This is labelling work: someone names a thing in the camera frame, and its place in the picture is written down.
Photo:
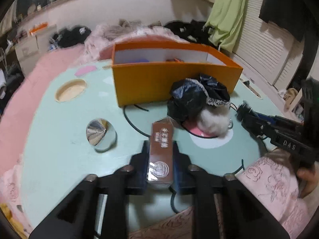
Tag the mint green lap table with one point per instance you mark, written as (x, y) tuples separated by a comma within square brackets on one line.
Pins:
[(57, 154)]

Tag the black patterned pouch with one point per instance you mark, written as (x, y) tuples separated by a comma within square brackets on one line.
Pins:
[(189, 96)]

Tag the green hanging cloth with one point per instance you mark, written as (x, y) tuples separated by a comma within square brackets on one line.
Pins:
[(226, 19)]

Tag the brown small carton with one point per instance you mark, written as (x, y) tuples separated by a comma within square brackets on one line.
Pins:
[(160, 172)]

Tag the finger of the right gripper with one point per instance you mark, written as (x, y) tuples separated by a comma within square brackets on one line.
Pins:
[(267, 119), (251, 123)]

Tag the orange tray on desk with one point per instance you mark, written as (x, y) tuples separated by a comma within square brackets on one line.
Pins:
[(38, 27)]

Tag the white fur pompom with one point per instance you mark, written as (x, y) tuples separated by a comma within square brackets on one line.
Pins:
[(214, 121)]

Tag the black clothes pile left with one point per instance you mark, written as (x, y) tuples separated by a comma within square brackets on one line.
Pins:
[(69, 37)]

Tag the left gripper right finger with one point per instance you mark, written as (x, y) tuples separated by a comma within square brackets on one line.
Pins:
[(222, 206)]

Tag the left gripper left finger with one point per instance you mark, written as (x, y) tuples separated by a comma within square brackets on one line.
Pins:
[(76, 215)]

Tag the black clothes pile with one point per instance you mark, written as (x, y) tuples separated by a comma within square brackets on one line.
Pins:
[(69, 37), (194, 32)]

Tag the clear plastic wrapper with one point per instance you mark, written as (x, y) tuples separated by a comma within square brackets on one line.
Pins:
[(101, 134)]

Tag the person right hand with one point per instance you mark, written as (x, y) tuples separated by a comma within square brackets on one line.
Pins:
[(310, 178)]

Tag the pink floral quilt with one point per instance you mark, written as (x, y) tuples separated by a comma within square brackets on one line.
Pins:
[(99, 44)]

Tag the black clothes pile right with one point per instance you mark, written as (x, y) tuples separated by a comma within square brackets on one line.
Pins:
[(194, 32)]

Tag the blue small box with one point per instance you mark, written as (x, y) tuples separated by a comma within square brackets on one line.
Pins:
[(140, 60)]

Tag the orange cardboard box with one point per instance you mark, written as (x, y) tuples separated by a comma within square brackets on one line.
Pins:
[(169, 62)]

